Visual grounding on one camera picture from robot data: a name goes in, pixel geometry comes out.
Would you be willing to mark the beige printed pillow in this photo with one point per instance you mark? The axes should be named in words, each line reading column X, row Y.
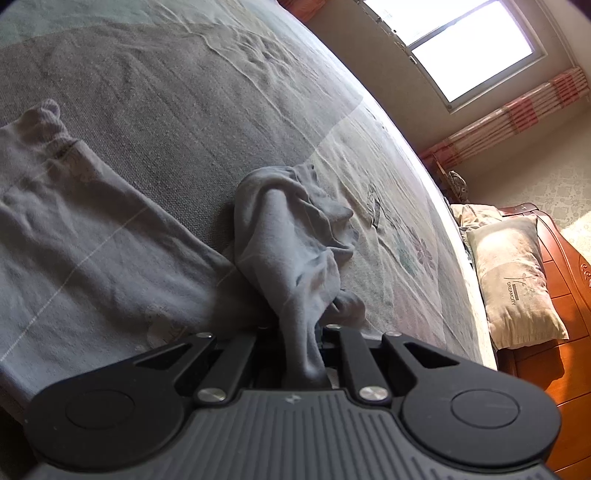
column 517, row 286

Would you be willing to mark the grey pants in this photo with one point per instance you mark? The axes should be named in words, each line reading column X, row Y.
column 286, row 230

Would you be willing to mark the wooden headboard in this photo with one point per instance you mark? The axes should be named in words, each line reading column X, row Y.
column 558, row 286

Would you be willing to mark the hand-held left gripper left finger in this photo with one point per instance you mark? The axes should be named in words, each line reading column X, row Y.
column 240, row 355

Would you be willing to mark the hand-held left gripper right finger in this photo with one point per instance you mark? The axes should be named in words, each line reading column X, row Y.
column 353, row 355

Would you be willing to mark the grey bag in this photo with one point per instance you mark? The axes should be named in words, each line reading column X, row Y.
column 457, row 184

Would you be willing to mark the small beige pillow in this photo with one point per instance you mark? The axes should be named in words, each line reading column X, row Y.
column 475, row 214

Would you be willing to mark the pink striped curtain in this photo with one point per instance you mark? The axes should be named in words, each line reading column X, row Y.
column 517, row 115
column 295, row 3

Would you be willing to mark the bed with patchwork sheet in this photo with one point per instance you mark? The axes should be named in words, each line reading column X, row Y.
column 184, row 92

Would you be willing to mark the sliding window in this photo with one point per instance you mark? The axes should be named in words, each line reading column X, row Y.
column 461, row 46

